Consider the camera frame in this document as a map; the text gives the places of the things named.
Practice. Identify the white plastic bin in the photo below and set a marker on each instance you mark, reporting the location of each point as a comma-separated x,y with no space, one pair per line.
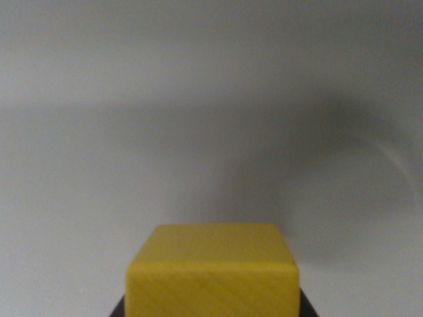
185,115

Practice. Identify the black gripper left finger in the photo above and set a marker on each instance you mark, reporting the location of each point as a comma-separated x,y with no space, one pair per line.
119,309

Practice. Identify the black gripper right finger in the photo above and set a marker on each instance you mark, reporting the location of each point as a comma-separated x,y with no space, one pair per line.
306,307

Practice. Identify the yellow wooden cube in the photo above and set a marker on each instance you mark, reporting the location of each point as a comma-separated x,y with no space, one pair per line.
213,274

